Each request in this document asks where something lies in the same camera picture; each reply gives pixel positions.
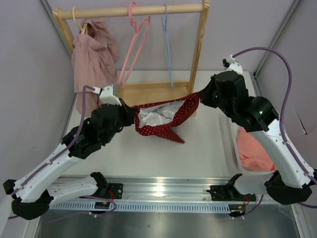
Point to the red polka dot cloth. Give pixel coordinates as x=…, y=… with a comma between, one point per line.
x=159, y=118

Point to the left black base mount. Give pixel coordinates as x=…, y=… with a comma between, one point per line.
x=113, y=191

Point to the aluminium mounting rail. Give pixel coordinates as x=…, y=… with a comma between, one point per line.
x=165, y=189

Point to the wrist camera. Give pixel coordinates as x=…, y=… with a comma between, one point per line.
x=230, y=64
x=107, y=97

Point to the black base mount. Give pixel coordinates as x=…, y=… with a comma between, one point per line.
x=228, y=192
x=113, y=191

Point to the salmon pink cloth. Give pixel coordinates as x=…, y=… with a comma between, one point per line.
x=252, y=155

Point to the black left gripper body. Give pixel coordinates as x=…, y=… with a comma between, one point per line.
x=124, y=119

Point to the wooden clothes rack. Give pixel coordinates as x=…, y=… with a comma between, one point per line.
x=144, y=92

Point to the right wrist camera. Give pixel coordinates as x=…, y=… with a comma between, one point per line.
x=230, y=64

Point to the pink pleated skirt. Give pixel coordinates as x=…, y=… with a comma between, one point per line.
x=94, y=62

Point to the white slotted cable duct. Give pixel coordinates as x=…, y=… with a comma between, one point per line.
x=122, y=206

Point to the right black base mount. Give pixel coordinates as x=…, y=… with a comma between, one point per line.
x=228, y=192

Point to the white plastic basket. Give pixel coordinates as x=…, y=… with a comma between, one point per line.
x=233, y=131

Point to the blue wire hanger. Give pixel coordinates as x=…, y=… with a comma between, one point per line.
x=166, y=45

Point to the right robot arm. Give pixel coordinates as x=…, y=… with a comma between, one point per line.
x=291, y=181

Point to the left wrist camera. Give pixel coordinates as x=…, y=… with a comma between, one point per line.
x=107, y=97

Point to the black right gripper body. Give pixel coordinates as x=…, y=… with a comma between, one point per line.
x=211, y=97

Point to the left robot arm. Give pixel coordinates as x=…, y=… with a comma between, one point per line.
x=34, y=194

